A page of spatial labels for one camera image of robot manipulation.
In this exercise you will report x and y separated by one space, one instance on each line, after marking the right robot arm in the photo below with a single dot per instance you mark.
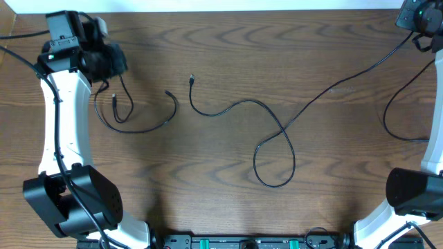
413 198

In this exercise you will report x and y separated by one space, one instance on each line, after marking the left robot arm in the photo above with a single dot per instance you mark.
69 194

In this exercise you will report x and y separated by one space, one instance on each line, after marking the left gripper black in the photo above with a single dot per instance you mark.
113 63

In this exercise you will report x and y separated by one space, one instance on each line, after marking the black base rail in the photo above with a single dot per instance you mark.
311 241

